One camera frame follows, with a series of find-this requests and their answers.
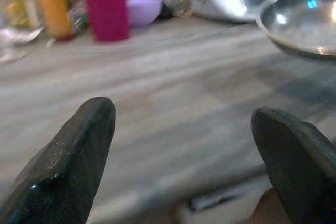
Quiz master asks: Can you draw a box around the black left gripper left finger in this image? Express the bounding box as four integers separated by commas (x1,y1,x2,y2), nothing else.
0,96,117,224

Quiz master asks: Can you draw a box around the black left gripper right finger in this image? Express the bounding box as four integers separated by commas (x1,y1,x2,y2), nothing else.
251,106,336,224

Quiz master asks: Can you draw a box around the steel plate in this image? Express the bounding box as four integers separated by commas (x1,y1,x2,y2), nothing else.
256,0,336,60

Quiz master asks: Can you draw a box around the silver foil packet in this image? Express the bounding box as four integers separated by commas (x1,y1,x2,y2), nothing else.
0,26,45,63

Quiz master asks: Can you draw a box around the orange plastic bottle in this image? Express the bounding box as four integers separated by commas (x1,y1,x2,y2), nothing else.
33,0,75,42

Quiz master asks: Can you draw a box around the magenta plastic cup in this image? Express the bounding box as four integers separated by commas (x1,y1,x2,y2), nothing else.
80,0,131,42

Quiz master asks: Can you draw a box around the purple plastic bowl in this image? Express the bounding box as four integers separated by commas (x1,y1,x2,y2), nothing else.
126,0,162,27

